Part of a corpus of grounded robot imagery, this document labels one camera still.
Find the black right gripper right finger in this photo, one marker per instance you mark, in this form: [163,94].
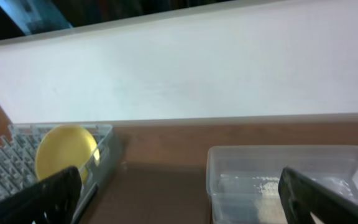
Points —
[303,198]

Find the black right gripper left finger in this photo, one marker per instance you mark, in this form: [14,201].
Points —
[52,200]

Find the rice leftovers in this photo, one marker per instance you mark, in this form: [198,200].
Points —
[266,186]

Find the yellow plate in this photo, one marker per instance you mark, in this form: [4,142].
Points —
[65,146]

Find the grey dishwasher rack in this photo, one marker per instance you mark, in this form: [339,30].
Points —
[17,161]

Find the clear plastic container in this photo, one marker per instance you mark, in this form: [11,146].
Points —
[230,170]

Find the brown serving tray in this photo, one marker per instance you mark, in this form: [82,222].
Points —
[144,193]

